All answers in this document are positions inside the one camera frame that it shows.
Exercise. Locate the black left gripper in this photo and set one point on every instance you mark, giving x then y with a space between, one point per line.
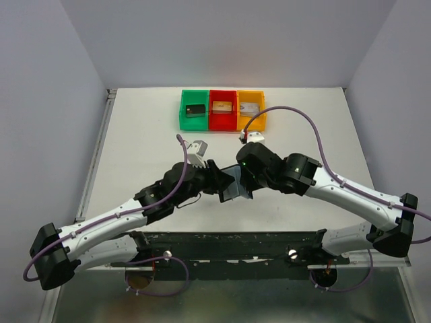
217 180

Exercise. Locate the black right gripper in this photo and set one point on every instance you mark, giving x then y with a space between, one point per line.
246 183

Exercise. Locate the black leather card holder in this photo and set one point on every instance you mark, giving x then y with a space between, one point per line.
235 189

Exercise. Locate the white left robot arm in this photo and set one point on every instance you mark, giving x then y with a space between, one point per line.
56 253

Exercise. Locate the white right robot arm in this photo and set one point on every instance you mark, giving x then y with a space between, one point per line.
388 220

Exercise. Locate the black credit card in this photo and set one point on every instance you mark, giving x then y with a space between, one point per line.
195 110

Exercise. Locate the gold credit card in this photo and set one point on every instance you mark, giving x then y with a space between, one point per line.
221 107

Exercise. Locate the silver credit card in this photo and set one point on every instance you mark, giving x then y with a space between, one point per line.
249 109

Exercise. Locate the red plastic bin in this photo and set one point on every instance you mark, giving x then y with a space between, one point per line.
223 122

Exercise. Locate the yellow plastic bin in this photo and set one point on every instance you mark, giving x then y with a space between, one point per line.
259 123

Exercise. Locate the green plastic bin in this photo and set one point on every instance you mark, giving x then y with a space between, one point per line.
193 96

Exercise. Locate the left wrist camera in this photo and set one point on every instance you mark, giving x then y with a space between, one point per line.
195 153

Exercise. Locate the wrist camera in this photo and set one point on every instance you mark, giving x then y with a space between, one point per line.
251 137
195 153

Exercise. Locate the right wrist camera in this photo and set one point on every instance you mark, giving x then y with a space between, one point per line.
251 137

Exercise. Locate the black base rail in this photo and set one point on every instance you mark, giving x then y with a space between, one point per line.
218 256

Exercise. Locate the aluminium frame rail left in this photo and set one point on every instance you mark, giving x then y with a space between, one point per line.
52 296

